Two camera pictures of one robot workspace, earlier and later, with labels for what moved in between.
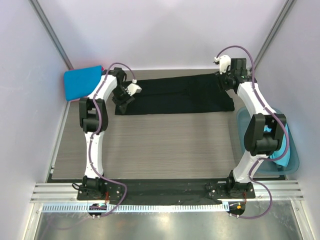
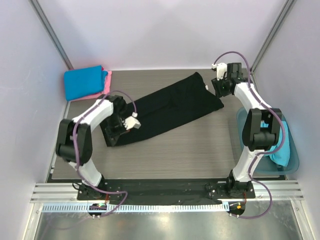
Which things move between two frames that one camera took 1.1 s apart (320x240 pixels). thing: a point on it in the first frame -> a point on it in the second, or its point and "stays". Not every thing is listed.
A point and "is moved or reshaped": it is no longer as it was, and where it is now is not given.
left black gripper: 122,104 -> 114,136
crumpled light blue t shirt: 282,149 stays
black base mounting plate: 169,191 stays
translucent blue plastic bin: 267,166 stays
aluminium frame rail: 52,193 stays
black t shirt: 205,93 is moved or reshaped
